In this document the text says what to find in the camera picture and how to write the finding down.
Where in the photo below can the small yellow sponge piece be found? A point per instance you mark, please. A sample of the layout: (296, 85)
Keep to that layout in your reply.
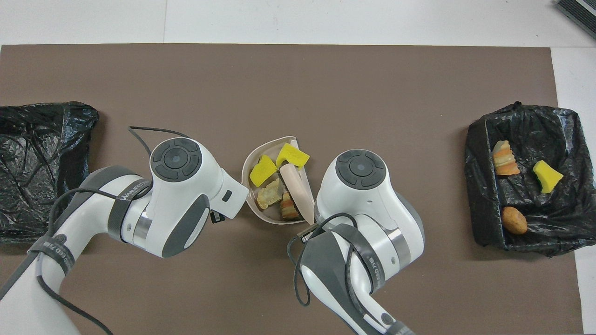
(545, 177)

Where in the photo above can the dark ribbed panel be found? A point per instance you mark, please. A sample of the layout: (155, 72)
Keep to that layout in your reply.
(579, 11)

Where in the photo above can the brown table mat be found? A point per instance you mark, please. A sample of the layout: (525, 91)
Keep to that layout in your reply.
(298, 79)

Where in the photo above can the yellow and green sponge piece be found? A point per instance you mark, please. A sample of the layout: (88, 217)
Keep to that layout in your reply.
(262, 172)

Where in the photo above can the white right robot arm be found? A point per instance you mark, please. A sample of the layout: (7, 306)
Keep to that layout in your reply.
(363, 195)

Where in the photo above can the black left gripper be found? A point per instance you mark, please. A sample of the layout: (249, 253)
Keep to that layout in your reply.
(217, 217)

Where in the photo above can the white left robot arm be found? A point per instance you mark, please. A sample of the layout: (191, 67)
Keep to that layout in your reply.
(181, 186)

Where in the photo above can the tan layered pastry chunk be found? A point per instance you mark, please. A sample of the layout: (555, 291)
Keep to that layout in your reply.
(505, 160)

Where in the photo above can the beige hand brush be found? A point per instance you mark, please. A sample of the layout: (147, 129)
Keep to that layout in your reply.
(298, 186)

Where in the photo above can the tan ridged pastry piece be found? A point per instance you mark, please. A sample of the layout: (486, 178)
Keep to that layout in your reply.
(289, 208)

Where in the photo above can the pale beige bread chunk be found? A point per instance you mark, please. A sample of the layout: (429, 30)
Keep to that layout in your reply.
(269, 195)

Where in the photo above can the black plastic bag bin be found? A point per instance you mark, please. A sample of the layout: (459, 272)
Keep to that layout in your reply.
(526, 200)
(42, 153)

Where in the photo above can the beige plastic dustpan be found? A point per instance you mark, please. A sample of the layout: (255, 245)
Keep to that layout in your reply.
(265, 215)

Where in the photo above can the large yellow sponge piece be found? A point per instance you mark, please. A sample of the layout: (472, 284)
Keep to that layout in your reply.
(293, 156)

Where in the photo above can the brown potato-shaped bread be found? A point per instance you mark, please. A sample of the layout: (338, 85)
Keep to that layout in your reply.
(514, 220)

